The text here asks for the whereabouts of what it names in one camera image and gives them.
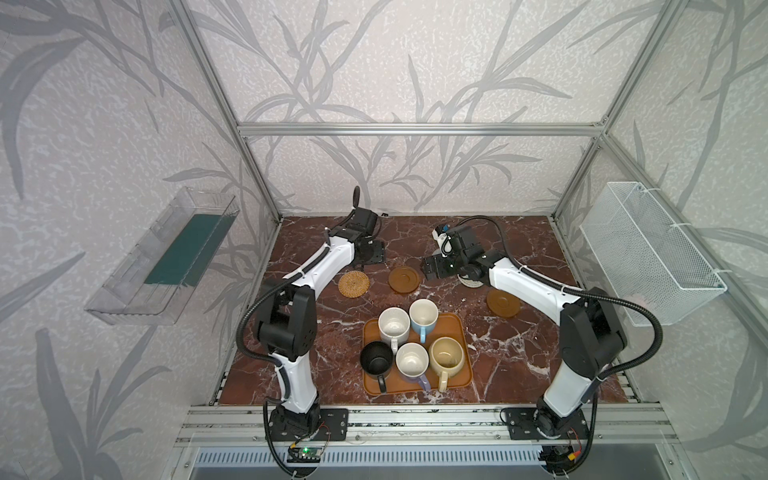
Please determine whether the light blue mug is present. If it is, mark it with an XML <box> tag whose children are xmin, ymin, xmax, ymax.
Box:
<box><xmin>408</xmin><ymin>299</ymin><xmax>439</xmax><ymax>344</ymax></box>

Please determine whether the white speckled mug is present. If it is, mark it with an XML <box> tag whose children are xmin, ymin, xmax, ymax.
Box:
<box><xmin>377</xmin><ymin>307</ymin><xmax>411</xmax><ymax>354</ymax></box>

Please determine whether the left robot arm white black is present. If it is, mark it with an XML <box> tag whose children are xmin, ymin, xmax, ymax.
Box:
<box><xmin>255</xmin><ymin>207</ymin><xmax>384</xmax><ymax>416</ymax></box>

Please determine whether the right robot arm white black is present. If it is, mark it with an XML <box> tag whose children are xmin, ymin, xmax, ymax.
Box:
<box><xmin>421</xmin><ymin>224</ymin><xmax>627</xmax><ymax>425</ymax></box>

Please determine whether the dark wooden round coaster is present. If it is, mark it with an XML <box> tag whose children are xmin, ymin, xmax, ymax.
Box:
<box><xmin>388</xmin><ymin>266</ymin><xmax>421</xmax><ymax>294</ymax></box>

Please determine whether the multicolour woven coaster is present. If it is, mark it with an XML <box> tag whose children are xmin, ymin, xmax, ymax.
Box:
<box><xmin>458</xmin><ymin>275</ymin><xmax>484</xmax><ymax>289</ymax></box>

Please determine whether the woven rattan coaster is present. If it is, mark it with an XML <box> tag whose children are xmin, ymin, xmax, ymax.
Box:
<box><xmin>338</xmin><ymin>271</ymin><xmax>371</xmax><ymax>298</ymax></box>

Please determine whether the light wooden round coaster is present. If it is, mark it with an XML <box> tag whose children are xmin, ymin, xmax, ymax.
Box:
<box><xmin>486</xmin><ymin>289</ymin><xmax>521</xmax><ymax>318</ymax></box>

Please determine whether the beige yellow mug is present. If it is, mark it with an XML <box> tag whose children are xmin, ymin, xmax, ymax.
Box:
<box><xmin>428</xmin><ymin>336</ymin><xmax>466</xmax><ymax>392</ymax></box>

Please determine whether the black mug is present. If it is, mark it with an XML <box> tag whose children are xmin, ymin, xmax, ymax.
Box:
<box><xmin>359</xmin><ymin>341</ymin><xmax>394</xmax><ymax>394</ymax></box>

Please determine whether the green-lit circuit board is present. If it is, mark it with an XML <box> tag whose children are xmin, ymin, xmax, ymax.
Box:
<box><xmin>288</xmin><ymin>445</ymin><xmax>324</xmax><ymax>463</ymax></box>

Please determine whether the white mug purple handle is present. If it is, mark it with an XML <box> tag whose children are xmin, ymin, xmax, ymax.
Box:
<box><xmin>395</xmin><ymin>342</ymin><xmax>431</xmax><ymax>391</ymax></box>

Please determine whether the black corrugated left cable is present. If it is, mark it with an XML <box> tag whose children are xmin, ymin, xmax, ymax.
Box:
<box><xmin>235</xmin><ymin>185</ymin><xmax>385</xmax><ymax>480</ymax></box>

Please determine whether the black corrugated cable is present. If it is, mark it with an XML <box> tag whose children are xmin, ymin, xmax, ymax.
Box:
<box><xmin>452</xmin><ymin>214</ymin><xmax>665</xmax><ymax>475</ymax></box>
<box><xmin>235</xmin><ymin>185</ymin><xmax>385</xmax><ymax>480</ymax></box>

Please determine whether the black corrugated right cable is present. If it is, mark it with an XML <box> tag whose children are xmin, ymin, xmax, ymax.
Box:
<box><xmin>452</xmin><ymin>214</ymin><xmax>665</xmax><ymax>475</ymax></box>

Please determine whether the aluminium cage frame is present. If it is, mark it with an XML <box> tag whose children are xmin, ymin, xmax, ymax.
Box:
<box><xmin>167</xmin><ymin>0</ymin><xmax>768</xmax><ymax>337</ymax></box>

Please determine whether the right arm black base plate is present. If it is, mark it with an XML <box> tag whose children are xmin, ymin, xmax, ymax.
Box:
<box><xmin>500</xmin><ymin>407</ymin><xmax>589</xmax><ymax>441</ymax></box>

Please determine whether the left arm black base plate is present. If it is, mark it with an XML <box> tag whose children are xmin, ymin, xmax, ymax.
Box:
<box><xmin>267</xmin><ymin>407</ymin><xmax>349</xmax><ymax>442</ymax></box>

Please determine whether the white wire mesh basket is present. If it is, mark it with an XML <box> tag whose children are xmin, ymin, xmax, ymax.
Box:
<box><xmin>580</xmin><ymin>182</ymin><xmax>727</xmax><ymax>326</ymax></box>

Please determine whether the clear plastic wall shelf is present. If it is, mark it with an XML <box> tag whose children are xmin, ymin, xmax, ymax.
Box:
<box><xmin>85</xmin><ymin>187</ymin><xmax>240</xmax><ymax>326</ymax></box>

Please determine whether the right wired circuit board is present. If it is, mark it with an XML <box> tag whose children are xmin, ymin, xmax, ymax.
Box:
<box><xmin>539</xmin><ymin>445</ymin><xmax>582</xmax><ymax>469</ymax></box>

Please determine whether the aluminium front rail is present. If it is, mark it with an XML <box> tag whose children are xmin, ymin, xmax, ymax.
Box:
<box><xmin>174</xmin><ymin>403</ymin><xmax>679</xmax><ymax>447</ymax></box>

